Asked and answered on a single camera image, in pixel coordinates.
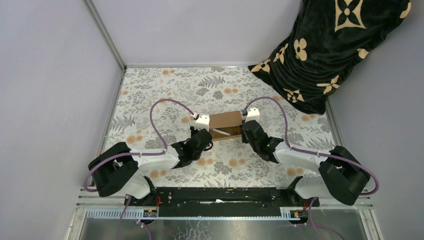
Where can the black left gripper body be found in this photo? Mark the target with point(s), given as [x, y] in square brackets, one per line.
[193, 131]

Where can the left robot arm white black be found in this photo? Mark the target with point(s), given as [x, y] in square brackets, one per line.
[119, 169]

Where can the floral patterned table mat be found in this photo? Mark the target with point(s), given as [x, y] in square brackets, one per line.
[153, 108]

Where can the white blue pen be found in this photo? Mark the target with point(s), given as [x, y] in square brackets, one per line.
[221, 132]

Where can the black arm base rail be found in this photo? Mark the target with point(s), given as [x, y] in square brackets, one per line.
[242, 199]

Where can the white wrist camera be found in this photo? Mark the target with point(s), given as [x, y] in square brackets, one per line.
[251, 114]
[201, 121]

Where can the aluminium frame post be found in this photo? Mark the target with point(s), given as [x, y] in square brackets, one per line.
[107, 38]

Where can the black beige flower blanket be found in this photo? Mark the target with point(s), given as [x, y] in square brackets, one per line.
[328, 39]

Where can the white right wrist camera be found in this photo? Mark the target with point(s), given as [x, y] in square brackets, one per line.
[251, 114]

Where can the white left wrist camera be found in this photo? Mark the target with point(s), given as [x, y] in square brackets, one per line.
[201, 121]

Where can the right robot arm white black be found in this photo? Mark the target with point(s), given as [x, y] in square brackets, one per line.
[338, 174]

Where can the brown cardboard box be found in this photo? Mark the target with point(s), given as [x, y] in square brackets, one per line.
[229, 122]

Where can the grey slotted cable duct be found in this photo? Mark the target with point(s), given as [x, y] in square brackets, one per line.
[206, 213]

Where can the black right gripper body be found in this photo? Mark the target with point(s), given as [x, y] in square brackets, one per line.
[245, 140]

